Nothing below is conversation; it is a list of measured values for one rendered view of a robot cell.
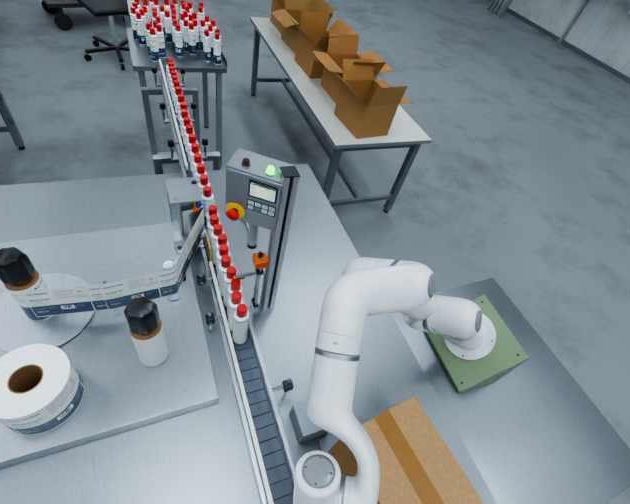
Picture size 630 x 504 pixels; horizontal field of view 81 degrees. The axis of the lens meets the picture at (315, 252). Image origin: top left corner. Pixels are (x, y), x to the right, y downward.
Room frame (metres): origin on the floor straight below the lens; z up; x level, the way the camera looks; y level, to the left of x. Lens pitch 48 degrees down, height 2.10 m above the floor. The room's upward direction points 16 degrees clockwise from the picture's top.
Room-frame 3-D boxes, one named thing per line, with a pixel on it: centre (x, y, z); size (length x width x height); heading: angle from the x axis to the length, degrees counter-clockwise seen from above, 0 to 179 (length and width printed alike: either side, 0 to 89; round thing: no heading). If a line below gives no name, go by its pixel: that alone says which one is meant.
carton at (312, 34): (3.22, 0.43, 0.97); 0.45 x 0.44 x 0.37; 126
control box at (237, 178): (0.82, 0.21, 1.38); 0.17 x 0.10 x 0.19; 88
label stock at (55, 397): (0.26, 0.64, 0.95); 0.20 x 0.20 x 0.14
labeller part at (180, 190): (0.99, 0.54, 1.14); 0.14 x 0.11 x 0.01; 33
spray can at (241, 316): (0.61, 0.17, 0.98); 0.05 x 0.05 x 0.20
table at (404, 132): (3.31, 0.34, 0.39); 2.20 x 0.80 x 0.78; 34
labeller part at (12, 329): (0.50, 0.82, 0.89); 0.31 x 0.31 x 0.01
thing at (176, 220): (0.99, 0.53, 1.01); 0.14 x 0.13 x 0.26; 33
